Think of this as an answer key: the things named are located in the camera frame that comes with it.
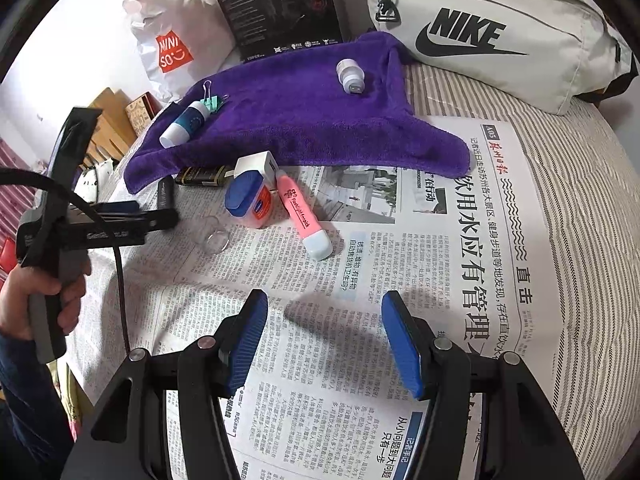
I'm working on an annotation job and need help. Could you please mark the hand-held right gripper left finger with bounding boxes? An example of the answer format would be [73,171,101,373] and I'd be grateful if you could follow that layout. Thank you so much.
[65,289,269,480]

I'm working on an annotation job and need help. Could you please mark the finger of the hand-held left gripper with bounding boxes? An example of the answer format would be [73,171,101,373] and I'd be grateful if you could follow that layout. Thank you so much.
[95,201,141,215]
[100,208,180,234]

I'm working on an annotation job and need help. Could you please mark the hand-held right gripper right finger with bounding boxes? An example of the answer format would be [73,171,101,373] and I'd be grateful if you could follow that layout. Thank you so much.
[381,290,586,480]

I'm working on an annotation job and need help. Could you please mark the clear plastic cap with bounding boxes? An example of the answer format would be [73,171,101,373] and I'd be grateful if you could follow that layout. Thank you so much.
[200,217,232,257]

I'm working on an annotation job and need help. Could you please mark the brown and gold bar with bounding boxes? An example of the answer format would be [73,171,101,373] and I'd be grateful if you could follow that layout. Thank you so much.
[175,167,226,188]

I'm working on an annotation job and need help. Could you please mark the small jar blue lid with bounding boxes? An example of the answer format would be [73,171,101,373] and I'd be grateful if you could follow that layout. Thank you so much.
[224,172,276,229]

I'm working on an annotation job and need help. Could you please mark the blue and white bottle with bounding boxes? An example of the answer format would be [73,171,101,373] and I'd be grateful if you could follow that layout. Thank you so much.
[159,101,208,148]

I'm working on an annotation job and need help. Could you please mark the white charger plug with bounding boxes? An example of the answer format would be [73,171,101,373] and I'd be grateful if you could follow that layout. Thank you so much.
[222,151,279,192]

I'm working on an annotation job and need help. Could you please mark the green binder clip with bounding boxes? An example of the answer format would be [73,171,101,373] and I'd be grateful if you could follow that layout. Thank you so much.
[200,80,231,113]

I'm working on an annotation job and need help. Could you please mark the pink highlighter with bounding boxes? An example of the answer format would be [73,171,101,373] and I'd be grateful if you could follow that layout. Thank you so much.
[274,170,332,261]

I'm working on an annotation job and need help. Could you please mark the white plug-in night light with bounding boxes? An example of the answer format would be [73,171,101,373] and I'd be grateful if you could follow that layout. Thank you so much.
[336,58,366,96]

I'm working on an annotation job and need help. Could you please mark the person's left forearm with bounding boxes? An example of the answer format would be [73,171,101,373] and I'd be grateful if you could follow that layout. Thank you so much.
[0,330,81,480]

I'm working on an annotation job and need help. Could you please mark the person's left hand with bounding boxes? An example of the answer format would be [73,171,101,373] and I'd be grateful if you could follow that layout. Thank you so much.
[0,265,90,339]

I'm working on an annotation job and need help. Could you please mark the white power strip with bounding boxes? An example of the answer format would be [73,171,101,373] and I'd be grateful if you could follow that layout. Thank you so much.
[80,157,118,201]

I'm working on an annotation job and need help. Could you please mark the red patterned cloth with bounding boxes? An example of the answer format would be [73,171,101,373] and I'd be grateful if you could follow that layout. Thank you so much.
[0,140,36,286]

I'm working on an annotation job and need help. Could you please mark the wooden rack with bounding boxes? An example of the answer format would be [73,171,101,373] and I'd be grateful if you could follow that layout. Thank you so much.
[82,87,136,168]

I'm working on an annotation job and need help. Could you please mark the small patterned box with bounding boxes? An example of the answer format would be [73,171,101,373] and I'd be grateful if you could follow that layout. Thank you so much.
[125,92,163,136]

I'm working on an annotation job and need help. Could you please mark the newspaper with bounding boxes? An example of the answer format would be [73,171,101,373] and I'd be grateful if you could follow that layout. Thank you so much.
[65,115,563,480]

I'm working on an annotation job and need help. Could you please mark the purple towel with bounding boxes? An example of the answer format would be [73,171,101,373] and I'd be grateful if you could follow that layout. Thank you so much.
[123,31,477,196]

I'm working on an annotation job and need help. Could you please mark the white plastic shopping bag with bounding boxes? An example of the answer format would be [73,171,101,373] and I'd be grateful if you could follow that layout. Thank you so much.
[124,0,236,102]

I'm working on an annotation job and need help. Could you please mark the black headphone box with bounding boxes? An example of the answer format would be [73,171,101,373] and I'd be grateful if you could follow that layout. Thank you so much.
[207,0,346,66]

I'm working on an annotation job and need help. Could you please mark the grey waist bag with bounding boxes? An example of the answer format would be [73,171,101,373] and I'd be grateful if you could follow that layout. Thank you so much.
[362,0,638,115]

